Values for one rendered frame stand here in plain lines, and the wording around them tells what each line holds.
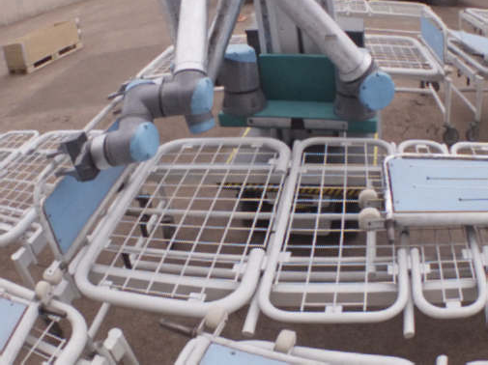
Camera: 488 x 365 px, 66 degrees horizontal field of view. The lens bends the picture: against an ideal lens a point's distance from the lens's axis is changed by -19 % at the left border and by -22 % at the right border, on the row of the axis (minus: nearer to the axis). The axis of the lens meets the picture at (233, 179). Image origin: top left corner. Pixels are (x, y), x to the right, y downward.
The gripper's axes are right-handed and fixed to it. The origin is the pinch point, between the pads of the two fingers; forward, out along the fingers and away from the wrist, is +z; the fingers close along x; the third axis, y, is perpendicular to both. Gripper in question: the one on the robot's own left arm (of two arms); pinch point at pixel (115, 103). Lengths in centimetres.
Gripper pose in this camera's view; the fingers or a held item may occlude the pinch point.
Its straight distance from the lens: 162.3
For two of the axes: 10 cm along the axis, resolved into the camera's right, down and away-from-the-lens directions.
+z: -9.3, 1.3, 3.4
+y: -2.2, 5.3, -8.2
